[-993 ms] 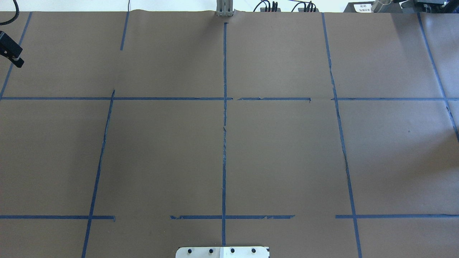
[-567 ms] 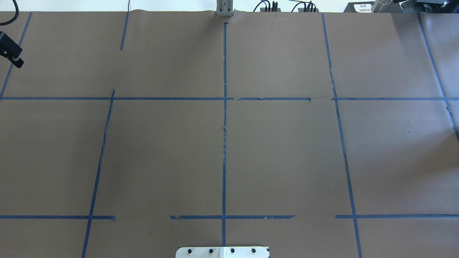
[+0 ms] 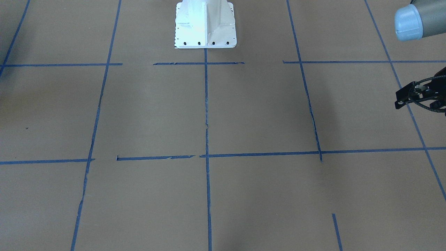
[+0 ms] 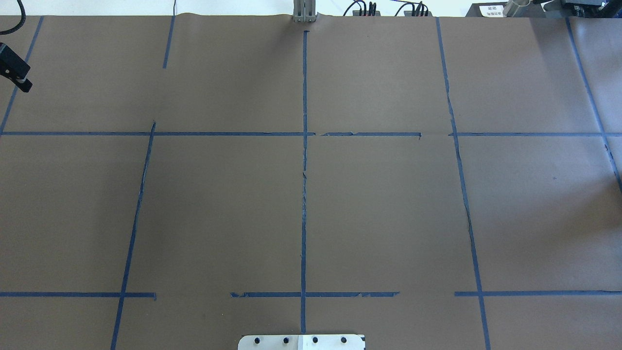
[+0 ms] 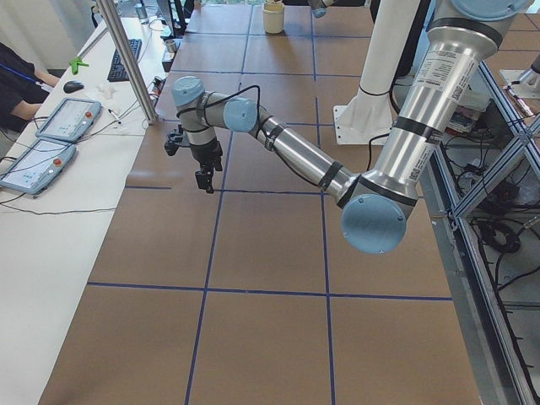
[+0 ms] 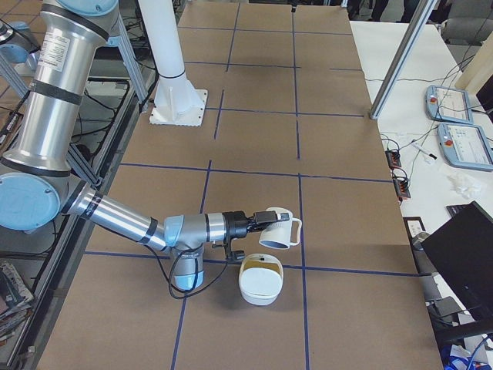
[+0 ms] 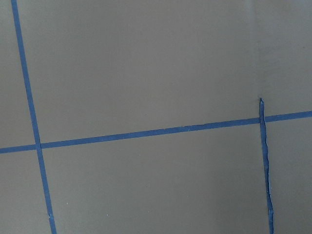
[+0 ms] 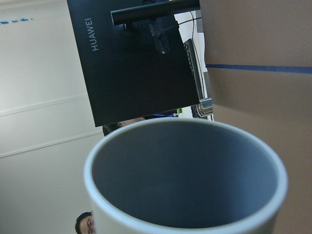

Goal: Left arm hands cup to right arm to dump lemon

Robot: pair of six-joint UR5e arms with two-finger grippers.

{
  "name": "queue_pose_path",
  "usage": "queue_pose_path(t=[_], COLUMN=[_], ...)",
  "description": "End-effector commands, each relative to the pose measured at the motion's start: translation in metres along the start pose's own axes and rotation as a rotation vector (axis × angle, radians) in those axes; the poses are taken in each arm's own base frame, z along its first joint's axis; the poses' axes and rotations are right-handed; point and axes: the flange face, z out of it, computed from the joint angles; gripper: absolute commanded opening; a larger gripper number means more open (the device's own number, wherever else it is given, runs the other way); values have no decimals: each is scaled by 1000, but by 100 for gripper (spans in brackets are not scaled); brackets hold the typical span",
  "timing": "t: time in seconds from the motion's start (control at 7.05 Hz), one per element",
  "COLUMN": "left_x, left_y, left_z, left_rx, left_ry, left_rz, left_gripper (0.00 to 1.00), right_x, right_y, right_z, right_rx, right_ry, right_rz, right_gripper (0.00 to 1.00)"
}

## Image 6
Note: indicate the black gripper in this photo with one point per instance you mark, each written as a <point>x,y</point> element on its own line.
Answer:
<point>236,224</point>

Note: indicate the white mug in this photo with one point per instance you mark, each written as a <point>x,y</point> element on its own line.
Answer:
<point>278,235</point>

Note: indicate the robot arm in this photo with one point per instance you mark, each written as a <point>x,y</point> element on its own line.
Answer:
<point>36,179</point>

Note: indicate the black white marker pen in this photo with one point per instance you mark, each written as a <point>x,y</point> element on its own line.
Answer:
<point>421,149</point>

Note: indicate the black laptop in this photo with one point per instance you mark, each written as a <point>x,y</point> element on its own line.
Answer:
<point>461,252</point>

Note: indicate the crumpled white tissue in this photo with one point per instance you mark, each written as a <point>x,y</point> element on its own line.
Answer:
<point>465,185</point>

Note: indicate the upper teach pendant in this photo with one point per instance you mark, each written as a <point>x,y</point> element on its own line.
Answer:
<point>446,104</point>

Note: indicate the teach pendant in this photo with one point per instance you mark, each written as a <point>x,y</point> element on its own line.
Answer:
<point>446,104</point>
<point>465,146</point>

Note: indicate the lower teach pendant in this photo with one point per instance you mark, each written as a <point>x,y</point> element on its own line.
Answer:
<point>465,146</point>

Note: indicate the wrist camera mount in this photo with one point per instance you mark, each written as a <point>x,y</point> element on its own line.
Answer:
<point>231,256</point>

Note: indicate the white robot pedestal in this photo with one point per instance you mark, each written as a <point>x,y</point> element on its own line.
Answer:
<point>176,101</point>

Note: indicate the aluminium frame post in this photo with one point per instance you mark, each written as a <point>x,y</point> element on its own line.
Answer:
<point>410,38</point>

